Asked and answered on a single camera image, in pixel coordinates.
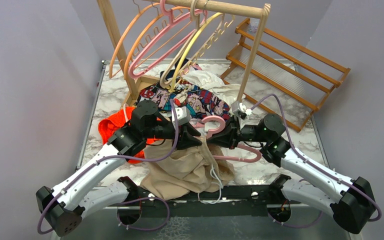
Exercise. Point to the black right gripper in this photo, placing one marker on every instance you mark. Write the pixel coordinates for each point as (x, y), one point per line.
(229, 137)

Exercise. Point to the orange hanger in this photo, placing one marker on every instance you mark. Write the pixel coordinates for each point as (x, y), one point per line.
(156, 29)
(118, 47)

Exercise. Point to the inner orange hanger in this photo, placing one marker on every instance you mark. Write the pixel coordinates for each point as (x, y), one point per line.
(156, 29)

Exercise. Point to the beige hanger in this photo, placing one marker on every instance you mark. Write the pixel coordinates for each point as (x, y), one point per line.
(165, 80)

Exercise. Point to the white garment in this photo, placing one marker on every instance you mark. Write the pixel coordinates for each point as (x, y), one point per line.
(213, 83)

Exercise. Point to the black mounting rail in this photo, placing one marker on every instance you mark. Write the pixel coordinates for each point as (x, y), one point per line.
(144, 212)

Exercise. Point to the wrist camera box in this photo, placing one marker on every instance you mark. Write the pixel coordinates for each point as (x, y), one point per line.
(240, 110)
(182, 114)

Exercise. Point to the orange wooden slatted shelf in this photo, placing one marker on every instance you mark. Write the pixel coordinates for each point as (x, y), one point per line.
(300, 77)

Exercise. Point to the wooden clothes rack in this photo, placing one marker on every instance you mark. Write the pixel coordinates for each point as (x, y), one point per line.
(154, 74)

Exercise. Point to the cream notched hanger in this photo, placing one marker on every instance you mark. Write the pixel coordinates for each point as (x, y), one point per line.
(186, 57)

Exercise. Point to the outer orange hanger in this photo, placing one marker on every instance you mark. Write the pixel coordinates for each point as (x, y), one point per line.
(118, 47)

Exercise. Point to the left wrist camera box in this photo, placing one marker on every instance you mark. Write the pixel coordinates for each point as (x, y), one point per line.
(182, 114)

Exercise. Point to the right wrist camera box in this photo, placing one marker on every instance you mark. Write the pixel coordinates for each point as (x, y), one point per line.
(240, 110)

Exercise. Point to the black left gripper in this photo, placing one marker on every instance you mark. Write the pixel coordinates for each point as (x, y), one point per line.
(185, 140)

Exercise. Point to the comic print shorts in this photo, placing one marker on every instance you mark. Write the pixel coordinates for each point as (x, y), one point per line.
(199, 101)

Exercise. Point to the orange mesh shorts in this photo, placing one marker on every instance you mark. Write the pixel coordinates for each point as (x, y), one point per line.
(116, 126)

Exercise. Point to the pink hanger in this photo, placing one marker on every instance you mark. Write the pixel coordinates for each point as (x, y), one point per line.
(174, 30)
(215, 124)

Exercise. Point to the beige shorts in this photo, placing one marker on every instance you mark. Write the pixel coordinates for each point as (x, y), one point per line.
(189, 170)

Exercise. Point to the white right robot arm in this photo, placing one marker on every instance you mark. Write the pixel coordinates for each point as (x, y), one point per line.
(350, 202)

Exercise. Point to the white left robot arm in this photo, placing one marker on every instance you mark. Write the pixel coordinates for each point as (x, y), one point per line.
(64, 206)

